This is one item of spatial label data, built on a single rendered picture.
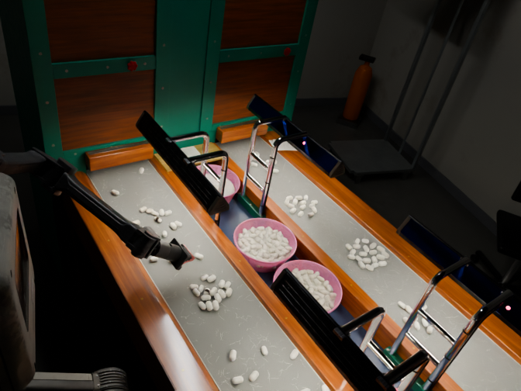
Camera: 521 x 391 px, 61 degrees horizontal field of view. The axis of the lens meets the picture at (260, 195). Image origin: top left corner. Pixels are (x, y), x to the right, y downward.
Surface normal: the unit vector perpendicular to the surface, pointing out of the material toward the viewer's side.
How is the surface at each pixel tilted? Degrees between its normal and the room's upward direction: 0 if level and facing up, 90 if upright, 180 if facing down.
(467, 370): 0
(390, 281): 0
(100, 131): 90
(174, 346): 0
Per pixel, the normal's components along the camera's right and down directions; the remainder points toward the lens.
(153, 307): 0.16, -0.78
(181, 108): 0.57, 0.57
